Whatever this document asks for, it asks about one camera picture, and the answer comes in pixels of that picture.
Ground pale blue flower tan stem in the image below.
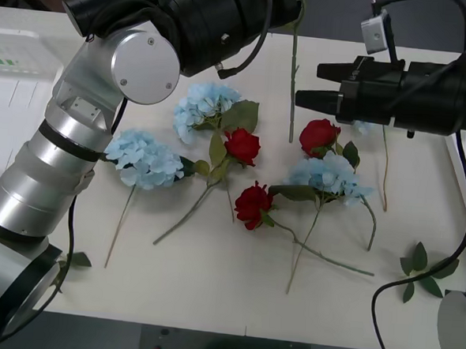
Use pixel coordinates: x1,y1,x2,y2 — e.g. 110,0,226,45
348,118,393,212

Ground loose twig with two leaves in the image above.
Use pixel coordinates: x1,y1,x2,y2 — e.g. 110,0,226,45
63,250,94,270

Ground pale blue flower small leaves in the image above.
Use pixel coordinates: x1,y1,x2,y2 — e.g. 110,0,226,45
92,126,213,276

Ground red rose with curved stem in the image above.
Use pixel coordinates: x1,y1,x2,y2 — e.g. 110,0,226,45
291,117,384,253

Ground flower with long green stem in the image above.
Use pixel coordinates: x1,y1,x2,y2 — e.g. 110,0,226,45
276,0,309,144

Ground black cable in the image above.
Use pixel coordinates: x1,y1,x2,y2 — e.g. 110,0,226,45
368,214,466,349

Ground pale blue flower broad leaf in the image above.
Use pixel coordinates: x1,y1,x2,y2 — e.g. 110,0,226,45
166,79,261,225

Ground red rose with bare stem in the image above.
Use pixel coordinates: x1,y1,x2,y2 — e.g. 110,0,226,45
230,179,381,278

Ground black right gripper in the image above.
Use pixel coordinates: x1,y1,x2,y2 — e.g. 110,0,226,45
294,51,407,129

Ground red rose with three leaves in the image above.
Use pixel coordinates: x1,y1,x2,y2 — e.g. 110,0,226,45
152,122,263,252

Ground pale blue flower dark leaf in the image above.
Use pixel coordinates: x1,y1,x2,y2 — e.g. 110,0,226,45
263,147,378,300

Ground pale grey right wrist camera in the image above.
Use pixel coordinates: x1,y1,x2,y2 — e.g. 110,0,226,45
359,9,391,57

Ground shallow white box with flowers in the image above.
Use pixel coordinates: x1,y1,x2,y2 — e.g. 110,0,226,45
0,28,68,196

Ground loose twig with five leaves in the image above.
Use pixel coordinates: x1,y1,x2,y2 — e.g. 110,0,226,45
397,239,462,307

